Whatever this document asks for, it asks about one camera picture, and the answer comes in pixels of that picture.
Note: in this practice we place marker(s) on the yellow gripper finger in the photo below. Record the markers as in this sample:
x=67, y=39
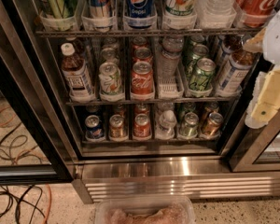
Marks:
x=254, y=44
x=268, y=101

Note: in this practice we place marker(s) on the white 7up can front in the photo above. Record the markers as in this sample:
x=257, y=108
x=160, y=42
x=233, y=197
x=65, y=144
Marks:
x=110, y=78

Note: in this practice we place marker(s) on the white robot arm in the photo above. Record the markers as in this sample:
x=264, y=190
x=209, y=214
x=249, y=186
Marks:
x=271, y=53

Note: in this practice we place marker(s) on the coca-cola can top shelf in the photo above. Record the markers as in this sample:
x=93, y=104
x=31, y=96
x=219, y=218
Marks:
x=253, y=13

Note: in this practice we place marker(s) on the green ginger ale can front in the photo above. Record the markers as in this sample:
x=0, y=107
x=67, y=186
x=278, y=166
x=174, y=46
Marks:
x=202, y=74

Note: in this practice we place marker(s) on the orange can bottom shelf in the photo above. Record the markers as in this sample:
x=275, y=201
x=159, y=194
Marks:
x=212, y=124

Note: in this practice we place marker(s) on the clear water bottle middle shelf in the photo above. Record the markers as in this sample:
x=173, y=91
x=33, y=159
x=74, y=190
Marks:
x=170, y=54

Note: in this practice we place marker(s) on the green can bottom shelf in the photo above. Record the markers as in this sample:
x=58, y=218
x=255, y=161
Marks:
x=189, y=125

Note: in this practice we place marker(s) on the green can shelf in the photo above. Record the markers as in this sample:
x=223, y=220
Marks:
x=189, y=125
x=57, y=2

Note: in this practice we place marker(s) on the water bottle bottom shelf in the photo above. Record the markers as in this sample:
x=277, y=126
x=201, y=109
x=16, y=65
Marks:
x=166, y=125

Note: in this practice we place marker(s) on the pepsi can top shelf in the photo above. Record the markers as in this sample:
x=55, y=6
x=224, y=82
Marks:
x=139, y=11

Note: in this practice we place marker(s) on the red coca-cola can front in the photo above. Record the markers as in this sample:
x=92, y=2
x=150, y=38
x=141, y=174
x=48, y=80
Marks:
x=142, y=78

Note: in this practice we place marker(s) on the stainless steel fridge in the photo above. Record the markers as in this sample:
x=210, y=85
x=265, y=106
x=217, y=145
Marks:
x=42, y=125

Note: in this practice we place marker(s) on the red can bottom shelf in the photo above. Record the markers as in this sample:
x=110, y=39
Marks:
x=141, y=126

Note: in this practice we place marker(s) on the brown can bottom shelf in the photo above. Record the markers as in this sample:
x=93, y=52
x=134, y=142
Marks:
x=117, y=126

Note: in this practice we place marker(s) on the red bull can top shelf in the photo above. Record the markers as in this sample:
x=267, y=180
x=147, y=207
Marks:
x=100, y=8

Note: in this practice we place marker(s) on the blue pepsi can bottom shelf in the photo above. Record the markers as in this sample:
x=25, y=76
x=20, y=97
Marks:
x=94, y=127

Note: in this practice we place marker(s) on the green can top shelf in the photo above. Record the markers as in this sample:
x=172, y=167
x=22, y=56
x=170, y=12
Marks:
x=57, y=2

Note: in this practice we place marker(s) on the right iced tea bottle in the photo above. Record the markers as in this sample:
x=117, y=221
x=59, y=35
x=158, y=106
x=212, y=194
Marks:
x=234, y=70

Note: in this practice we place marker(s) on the iced tea bottle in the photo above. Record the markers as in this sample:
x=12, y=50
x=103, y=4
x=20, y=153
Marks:
x=234, y=70
x=75, y=71

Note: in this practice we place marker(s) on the left iced tea bottle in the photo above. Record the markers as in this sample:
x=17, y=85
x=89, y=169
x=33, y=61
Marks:
x=75, y=71

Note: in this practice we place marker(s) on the clear plastic food container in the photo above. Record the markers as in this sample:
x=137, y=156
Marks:
x=149, y=209

